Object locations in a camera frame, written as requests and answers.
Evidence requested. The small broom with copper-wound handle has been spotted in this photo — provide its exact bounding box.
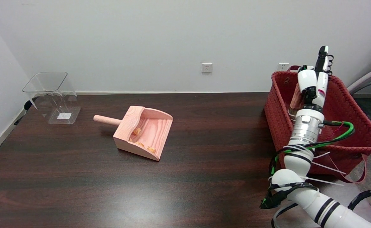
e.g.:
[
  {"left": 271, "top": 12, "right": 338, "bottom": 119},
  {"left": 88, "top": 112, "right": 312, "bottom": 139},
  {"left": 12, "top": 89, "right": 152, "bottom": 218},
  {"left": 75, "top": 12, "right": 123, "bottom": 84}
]
[{"left": 287, "top": 82, "right": 302, "bottom": 121}]

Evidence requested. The green robot cable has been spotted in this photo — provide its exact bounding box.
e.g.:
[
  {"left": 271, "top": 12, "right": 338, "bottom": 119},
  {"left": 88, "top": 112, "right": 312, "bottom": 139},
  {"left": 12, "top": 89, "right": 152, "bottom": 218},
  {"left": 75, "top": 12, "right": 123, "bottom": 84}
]
[{"left": 261, "top": 121, "right": 355, "bottom": 208}]

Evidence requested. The white curved tube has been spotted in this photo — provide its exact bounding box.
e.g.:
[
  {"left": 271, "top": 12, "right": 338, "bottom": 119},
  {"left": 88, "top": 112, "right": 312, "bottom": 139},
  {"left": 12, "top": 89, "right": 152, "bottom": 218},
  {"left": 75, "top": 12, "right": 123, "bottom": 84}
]
[{"left": 347, "top": 62, "right": 371, "bottom": 93}]

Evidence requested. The red-brown woven storage basket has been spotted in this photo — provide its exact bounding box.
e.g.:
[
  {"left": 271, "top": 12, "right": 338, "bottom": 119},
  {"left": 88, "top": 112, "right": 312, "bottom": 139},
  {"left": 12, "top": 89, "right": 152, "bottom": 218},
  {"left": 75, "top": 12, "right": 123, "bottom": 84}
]
[{"left": 264, "top": 66, "right": 371, "bottom": 184}]

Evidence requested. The dark grey curved tube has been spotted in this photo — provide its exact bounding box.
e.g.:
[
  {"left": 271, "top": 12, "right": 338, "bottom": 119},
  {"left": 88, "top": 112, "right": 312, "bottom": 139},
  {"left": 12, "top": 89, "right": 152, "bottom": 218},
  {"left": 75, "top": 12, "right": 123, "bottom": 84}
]
[{"left": 350, "top": 77, "right": 371, "bottom": 95}]

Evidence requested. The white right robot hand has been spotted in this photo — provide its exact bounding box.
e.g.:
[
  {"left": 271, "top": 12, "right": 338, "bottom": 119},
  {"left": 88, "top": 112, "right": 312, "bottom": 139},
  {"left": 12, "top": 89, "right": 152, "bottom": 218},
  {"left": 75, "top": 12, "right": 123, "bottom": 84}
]
[{"left": 295, "top": 46, "right": 334, "bottom": 111}]

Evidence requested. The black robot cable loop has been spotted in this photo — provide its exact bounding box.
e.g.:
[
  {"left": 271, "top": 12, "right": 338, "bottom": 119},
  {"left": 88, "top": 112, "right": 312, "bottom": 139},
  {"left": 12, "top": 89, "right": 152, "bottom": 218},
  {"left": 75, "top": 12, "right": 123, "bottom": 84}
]
[
  {"left": 272, "top": 203, "right": 300, "bottom": 228},
  {"left": 347, "top": 189, "right": 371, "bottom": 211}
]

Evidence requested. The pink wooden dustpan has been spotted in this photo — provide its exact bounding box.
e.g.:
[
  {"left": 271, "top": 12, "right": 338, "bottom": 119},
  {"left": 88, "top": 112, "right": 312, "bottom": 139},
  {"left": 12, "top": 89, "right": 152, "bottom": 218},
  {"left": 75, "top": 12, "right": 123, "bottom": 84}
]
[{"left": 93, "top": 105, "right": 174, "bottom": 162}]

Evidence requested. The clear plastic container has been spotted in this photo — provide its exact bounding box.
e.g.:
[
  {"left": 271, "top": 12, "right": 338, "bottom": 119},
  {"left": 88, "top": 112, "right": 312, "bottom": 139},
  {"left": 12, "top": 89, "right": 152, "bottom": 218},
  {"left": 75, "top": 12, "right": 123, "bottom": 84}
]
[{"left": 22, "top": 72, "right": 81, "bottom": 125}]

